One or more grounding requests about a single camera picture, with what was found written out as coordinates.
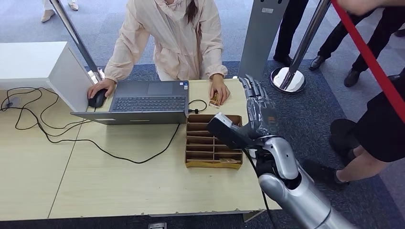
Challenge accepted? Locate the grey desk cable grommet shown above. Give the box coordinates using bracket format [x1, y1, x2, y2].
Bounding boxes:
[5, 97, 21, 109]

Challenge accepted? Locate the black laptop power cable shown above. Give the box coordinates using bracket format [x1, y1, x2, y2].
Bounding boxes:
[1, 92, 208, 164]

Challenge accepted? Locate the red barrier rope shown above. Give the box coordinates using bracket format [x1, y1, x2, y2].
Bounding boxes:
[330, 0, 405, 124]

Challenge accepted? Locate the black computer mouse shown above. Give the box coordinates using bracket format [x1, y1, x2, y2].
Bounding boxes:
[88, 89, 108, 108]

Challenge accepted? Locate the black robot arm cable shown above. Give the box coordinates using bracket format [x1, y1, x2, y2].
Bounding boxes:
[242, 148, 276, 229]

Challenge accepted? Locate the white cabinet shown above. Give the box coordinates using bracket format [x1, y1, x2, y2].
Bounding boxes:
[0, 42, 95, 113]

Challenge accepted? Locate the dark grey laptop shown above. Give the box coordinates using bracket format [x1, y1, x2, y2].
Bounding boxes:
[71, 80, 190, 125]

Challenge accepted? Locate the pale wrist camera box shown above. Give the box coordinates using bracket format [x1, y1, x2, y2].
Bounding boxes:
[215, 113, 233, 129]

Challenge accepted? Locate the black mouse cable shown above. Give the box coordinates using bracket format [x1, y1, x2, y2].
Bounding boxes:
[0, 87, 97, 131]

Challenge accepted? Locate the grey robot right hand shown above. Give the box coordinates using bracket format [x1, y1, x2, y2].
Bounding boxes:
[238, 74, 281, 140]

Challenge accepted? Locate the person's hand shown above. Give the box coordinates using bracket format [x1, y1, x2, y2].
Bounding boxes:
[337, 0, 405, 16]

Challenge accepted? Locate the person's left hand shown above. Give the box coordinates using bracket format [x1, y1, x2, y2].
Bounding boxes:
[209, 73, 231, 106]

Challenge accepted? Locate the person's right hand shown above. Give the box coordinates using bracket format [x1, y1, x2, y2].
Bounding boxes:
[87, 78, 117, 100]

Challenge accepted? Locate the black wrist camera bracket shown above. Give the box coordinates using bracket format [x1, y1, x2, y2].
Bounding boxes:
[206, 117, 263, 150]

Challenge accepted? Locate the chrome stanchion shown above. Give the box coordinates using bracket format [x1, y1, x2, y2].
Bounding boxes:
[49, 0, 107, 84]
[269, 0, 331, 95]

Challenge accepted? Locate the wooden card organizer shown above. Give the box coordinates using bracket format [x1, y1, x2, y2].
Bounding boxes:
[184, 114, 244, 170]

